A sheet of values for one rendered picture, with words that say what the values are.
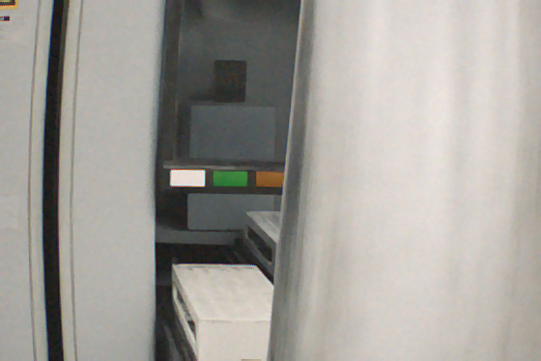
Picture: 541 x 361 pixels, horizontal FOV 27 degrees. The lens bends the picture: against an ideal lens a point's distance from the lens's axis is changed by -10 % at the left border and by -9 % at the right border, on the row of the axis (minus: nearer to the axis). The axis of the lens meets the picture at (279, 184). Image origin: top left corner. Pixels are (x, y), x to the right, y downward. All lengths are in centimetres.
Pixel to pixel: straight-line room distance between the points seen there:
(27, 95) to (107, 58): 10
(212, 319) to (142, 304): 20
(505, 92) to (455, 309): 7
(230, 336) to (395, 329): 81
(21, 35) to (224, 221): 74
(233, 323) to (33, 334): 30
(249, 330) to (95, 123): 31
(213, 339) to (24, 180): 31
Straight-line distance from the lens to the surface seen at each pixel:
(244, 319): 116
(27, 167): 132
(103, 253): 133
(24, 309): 135
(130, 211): 133
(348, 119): 37
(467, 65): 37
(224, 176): 130
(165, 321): 140
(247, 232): 189
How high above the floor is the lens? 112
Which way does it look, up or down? 7 degrees down
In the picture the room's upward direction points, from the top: 2 degrees clockwise
